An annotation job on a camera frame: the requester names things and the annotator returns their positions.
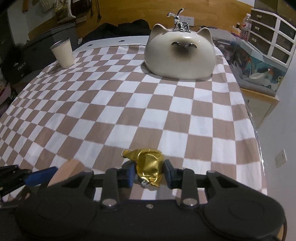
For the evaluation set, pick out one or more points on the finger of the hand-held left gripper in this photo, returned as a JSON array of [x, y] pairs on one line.
[[40, 176]]

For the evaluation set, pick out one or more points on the silver animal figurine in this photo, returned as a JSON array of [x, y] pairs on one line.
[[180, 24]]

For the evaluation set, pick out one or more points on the white wall socket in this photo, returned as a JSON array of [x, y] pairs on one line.
[[281, 158]]

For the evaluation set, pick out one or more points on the gold foil wrapper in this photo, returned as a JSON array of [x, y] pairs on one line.
[[149, 166]]

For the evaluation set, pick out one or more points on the clear box with grey lid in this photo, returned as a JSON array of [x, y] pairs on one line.
[[220, 38]]

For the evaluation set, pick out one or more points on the black clothing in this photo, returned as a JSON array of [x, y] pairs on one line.
[[115, 30]]

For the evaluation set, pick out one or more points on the cream cabinet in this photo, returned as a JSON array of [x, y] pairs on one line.
[[259, 109]]

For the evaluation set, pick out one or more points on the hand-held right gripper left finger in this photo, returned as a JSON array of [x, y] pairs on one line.
[[129, 177]]

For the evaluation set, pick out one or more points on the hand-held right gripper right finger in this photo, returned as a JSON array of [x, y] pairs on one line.
[[168, 177]]

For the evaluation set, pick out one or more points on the printed tote bag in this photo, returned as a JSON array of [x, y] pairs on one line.
[[64, 11]]

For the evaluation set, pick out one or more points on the grey cloth mat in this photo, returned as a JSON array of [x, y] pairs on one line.
[[256, 87]]

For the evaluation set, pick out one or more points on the teal printed storage box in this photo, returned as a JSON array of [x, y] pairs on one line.
[[256, 62]]

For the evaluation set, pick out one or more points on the white wall socket strip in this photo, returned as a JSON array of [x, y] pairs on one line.
[[188, 20]]

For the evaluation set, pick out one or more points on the brown white checkered tablecloth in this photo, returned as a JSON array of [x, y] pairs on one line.
[[161, 115]]

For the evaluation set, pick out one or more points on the white table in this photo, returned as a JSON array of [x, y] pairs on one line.
[[111, 41]]

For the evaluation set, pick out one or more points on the black paper bag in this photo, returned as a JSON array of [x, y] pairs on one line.
[[16, 67]]

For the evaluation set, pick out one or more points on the bottle with pink label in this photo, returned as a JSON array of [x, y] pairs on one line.
[[245, 26]]

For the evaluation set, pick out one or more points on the grey storage box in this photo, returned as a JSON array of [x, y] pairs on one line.
[[44, 34]]

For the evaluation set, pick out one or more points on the white drawer unit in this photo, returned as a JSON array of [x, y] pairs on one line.
[[272, 37]]

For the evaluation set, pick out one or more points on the white cup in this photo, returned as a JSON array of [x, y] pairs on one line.
[[63, 53]]

